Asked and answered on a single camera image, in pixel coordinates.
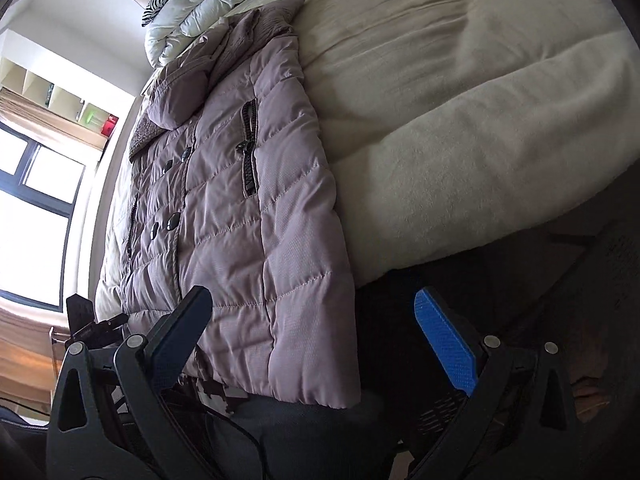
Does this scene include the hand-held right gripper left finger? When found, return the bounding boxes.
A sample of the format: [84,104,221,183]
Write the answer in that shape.
[46,285,221,480]

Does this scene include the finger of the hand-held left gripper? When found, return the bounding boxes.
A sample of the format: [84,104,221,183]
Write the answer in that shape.
[65,294,129,350]

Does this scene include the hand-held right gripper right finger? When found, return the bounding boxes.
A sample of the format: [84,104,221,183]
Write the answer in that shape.
[407,287,583,480]

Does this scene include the mauve quilted puffer jacket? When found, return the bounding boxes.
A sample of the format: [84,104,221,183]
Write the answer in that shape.
[120,0,362,408]

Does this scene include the black framed window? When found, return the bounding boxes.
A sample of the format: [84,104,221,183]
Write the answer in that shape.
[0,120,87,309]

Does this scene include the person's dark grey trousers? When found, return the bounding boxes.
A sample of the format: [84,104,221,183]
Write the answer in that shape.
[207,389,401,480]

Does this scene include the bed with beige cover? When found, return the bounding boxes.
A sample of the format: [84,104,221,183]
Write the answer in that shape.
[92,0,640,311]

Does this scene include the white open shelf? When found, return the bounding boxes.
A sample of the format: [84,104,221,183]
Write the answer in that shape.
[0,55,121,138]

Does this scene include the white folded duvet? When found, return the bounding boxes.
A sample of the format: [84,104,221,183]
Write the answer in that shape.
[144,0,311,68]

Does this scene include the black cable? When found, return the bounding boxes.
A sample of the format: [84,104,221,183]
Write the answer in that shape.
[200,404,267,480]

